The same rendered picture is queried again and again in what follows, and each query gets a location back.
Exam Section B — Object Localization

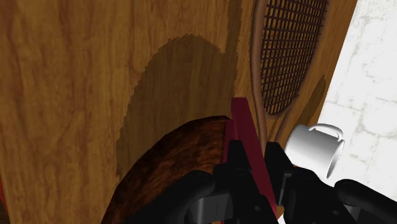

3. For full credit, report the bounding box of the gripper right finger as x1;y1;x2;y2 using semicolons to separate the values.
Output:
264;141;397;224

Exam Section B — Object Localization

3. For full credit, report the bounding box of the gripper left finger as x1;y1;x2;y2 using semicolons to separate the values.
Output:
123;139;279;224

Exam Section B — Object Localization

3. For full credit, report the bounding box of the white mug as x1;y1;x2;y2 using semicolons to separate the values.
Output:
283;123;345;179

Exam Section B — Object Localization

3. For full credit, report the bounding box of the dark red flat book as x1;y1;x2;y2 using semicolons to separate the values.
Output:
221;97;279;220

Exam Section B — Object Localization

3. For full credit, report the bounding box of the brown round wooden bowl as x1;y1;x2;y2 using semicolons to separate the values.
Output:
101;115;233;224

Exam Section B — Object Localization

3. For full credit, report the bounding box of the brown racket with dark mesh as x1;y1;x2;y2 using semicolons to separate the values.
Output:
249;0;331;155

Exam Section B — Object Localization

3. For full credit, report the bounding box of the wooden table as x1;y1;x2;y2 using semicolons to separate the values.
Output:
0;0;359;224

